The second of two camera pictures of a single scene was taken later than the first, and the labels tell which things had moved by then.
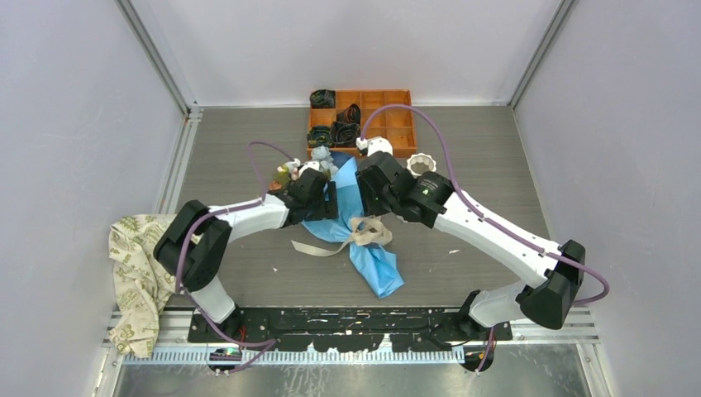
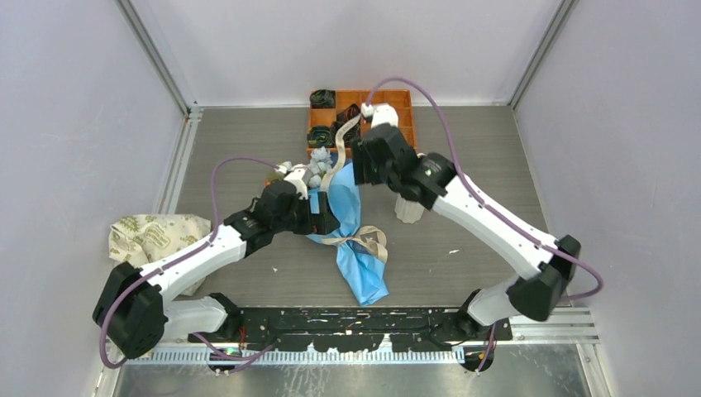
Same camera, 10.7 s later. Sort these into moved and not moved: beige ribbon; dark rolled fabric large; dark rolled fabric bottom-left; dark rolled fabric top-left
Moved: beige ribbon
Not moved: dark rolled fabric large; dark rolled fabric bottom-left; dark rolled fabric top-left
